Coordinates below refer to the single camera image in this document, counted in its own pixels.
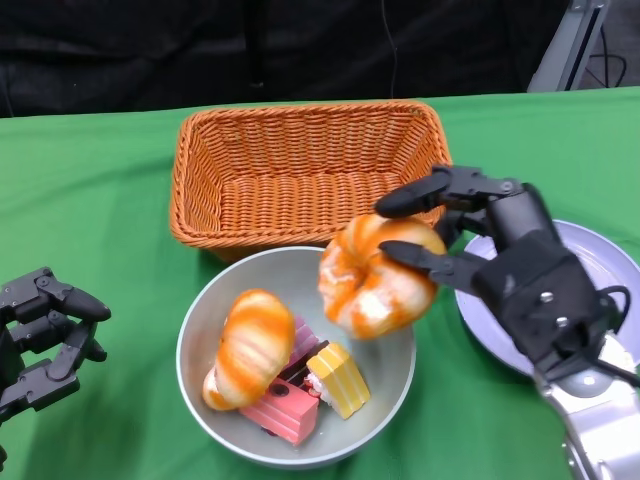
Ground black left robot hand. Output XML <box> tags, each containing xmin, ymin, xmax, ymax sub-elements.
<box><xmin>0</xmin><ymin>267</ymin><xmax>112</xmax><ymax>424</ymax></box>

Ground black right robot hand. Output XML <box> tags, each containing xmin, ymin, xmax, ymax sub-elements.
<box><xmin>374</xmin><ymin>164</ymin><xmax>626</xmax><ymax>386</ymax></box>

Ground orange white ring bread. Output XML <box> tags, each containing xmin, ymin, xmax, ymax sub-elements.
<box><xmin>201</xmin><ymin>288</ymin><xmax>296</xmax><ymax>412</ymax></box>
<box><xmin>318</xmin><ymin>214</ymin><xmax>448</xmax><ymax>341</ymax></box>

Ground yellow cake slice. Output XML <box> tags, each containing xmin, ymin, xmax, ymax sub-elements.
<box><xmin>305</xmin><ymin>342</ymin><xmax>372</xmax><ymax>420</ymax></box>

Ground grey green bowl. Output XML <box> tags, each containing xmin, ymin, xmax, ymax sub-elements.
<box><xmin>175</xmin><ymin>245</ymin><xmax>418</xmax><ymax>461</ymax></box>

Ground dark cake with cream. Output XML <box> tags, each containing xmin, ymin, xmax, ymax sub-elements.
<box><xmin>277</xmin><ymin>339</ymin><xmax>334</xmax><ymax>406</ymax></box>

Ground salmon pink cake slice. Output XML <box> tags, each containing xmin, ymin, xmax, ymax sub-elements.
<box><xmin>238</xmin><ymin>377</ymin><xmax>321</xmax><ymax>447</ymax></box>

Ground lavender plate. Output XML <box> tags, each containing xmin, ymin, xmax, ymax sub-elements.
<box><xmin>453</xmin><ymin>218</ymin><xmax>640</xmax><ymax>384</ymax></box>

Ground orange wicker basket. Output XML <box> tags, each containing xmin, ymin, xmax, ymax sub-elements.
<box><xmin>169</xmin><ymin>99</ymin><xmax>454</xmax><ymax>264</ymax></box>

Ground green tablecloth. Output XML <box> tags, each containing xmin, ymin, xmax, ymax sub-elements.
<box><xmin>0</xmin><ymin>85</ymin><xmax>640</xmax><ymax>480</ymax></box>

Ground black backdrop cloth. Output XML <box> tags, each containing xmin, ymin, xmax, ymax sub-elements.
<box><xmin>0</xmin><ymin>0</ymin><xmax>576</xmax><ymax>119</ymax></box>

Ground black floor cables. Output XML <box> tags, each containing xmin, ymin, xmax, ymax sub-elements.
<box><xmin>587</xmin><ymin>24</ymin><xmax>631</xmax><ymax>91</ymax></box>

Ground grey metal frame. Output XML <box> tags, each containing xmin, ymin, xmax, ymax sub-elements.
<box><xmin>527</xmin><ymin>0</ymin><xmax>609</xmax><ymax>94</ymax></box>

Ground thin black hanging cable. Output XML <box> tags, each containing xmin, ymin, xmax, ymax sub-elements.
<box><xmin>379</xmin><ymin>0</ymin><xmax>400</xmax><ymax>101</ymax></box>

